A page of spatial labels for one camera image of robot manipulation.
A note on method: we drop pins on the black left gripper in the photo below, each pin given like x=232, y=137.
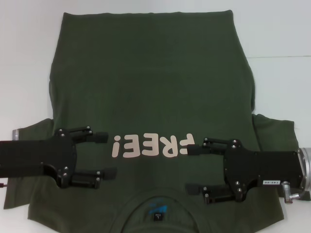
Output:
x=29, y=157

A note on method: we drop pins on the dark green FREE! t-shirt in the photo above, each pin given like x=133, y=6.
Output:
x=150, y=85

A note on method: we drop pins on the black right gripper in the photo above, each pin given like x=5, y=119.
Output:
x=262, y=167

